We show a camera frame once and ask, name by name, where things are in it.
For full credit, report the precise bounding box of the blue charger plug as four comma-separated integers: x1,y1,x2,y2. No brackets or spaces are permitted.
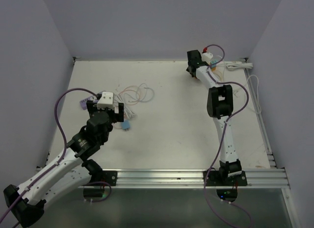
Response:
121,120,131,131

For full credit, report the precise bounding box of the purple power strip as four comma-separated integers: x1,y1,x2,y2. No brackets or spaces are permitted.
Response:
79,94,100,110

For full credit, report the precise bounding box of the orange power strip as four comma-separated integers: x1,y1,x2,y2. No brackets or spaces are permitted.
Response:
195,66,222,80

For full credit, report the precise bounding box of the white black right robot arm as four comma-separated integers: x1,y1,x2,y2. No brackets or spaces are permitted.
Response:
186,50,242,185

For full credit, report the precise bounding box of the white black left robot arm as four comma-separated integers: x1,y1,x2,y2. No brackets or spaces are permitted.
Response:
3,101,124,228

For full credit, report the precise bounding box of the white purple-strip cord bundle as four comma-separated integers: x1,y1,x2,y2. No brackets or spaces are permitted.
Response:
115,94,137,121

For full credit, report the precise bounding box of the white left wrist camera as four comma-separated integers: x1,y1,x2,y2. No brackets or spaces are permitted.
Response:
96,91,114,110

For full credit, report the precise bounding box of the white power strip cord bundle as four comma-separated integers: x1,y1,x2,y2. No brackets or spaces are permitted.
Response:
224,62,254,71

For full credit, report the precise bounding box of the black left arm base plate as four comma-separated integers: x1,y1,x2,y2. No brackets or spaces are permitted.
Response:
86,170,118,186

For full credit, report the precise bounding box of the aluminium mounting rail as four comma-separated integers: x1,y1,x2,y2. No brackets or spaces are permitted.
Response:
31,168,291,189

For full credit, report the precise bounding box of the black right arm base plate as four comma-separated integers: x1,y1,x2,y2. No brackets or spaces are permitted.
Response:
203,169,247,187

